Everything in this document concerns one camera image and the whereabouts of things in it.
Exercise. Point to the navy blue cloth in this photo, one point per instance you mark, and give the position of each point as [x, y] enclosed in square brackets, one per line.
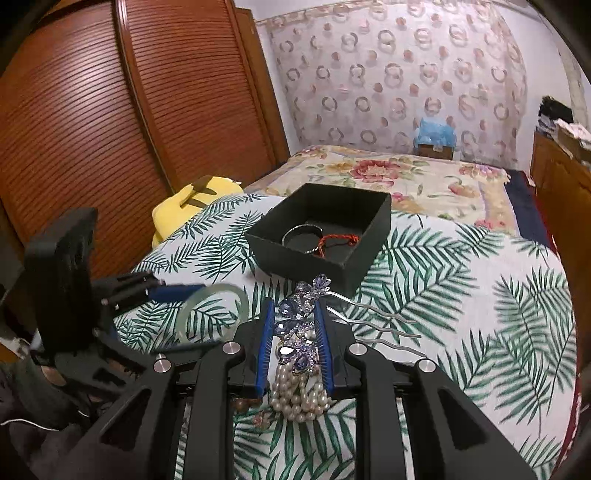
[526, 207]

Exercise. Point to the silver metal bangle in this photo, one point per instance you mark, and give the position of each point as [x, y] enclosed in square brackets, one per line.
[304, 226]

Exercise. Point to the wooden cabinet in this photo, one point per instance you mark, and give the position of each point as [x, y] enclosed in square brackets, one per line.
[561, 194]

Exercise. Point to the green leaf print cloth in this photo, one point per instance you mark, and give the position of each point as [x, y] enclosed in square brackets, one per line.
[461, 300]

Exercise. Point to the pile of dark clothes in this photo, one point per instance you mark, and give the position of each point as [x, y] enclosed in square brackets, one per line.
[554, 113]

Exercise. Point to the blue plastic bag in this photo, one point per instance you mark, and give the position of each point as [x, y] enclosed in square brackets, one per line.
[436, 131]

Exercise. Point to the stack of white papers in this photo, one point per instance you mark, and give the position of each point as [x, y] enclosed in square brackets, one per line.
[575, 136]

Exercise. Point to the floral bed blanket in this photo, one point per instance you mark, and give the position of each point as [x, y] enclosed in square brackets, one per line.
[369, 170]

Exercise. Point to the yellow plush pillow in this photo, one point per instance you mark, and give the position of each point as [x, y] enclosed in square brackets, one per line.
[184, 207]

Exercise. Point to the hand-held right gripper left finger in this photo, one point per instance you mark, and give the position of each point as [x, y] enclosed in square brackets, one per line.
[264, 350]

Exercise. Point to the purple crystal pearl hairpin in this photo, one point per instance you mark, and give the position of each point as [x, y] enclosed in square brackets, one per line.
[295, 355]

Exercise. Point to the black cardboard box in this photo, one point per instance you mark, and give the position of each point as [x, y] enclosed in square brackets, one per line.
[304, 272]

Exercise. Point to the small brown cardboard box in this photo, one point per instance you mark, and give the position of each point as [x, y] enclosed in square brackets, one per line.
[436, 151]

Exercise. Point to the pale green jade bangle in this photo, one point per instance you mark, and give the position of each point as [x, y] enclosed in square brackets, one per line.
[183, 323]

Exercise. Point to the wooden louvered wardrobe door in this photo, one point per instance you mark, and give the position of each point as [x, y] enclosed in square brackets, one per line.
[60, 138]
[198, 92]

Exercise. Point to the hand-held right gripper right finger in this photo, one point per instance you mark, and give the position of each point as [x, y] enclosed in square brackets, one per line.
[324, 350]

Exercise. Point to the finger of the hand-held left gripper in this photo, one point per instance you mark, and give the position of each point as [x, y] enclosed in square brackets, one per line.
[178, 291]
[194, 347]

